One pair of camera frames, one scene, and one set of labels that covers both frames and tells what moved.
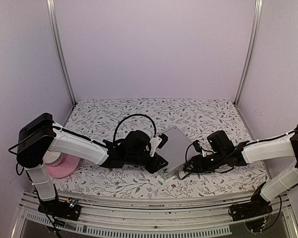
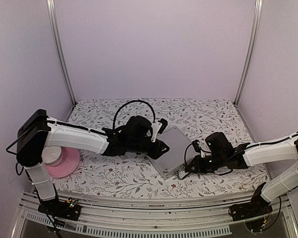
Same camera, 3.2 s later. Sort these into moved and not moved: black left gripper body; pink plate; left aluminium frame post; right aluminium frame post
Moved: black left gripper body
Not moved: left aluminium frame post; right aluminium frame post; pink plate
